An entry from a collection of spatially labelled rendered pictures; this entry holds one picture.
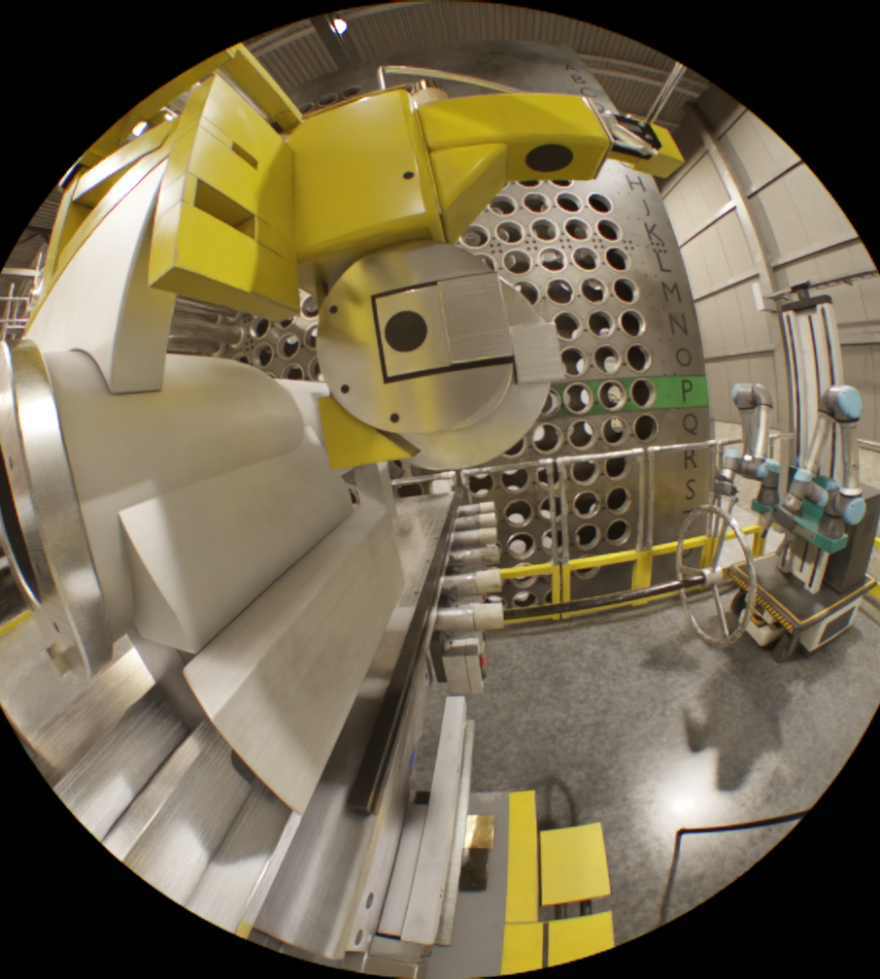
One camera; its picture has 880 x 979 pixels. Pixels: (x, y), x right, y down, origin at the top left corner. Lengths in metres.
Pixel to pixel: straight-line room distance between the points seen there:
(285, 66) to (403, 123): 8.72
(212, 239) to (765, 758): 1.95
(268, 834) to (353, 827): 0.10
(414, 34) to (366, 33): 0.92
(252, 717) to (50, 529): 0.17
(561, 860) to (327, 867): 0.45
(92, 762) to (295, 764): 0.33
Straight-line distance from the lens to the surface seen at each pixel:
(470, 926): 0.76
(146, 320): 0.32
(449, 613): 0.81
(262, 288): 0.31
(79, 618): 0.27
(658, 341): 3.01
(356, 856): 0.46
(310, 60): 9.14
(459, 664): 0.89
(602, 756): 1.57
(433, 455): 0.61
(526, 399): 0.61
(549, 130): 0.47
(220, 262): 0.28
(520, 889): 0.77
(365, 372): 0.35
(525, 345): 0.58
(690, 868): 1.47
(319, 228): 0.40
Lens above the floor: 1.35
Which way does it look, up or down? 13 degrees down
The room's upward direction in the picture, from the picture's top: 9 degrees counter-clockwise
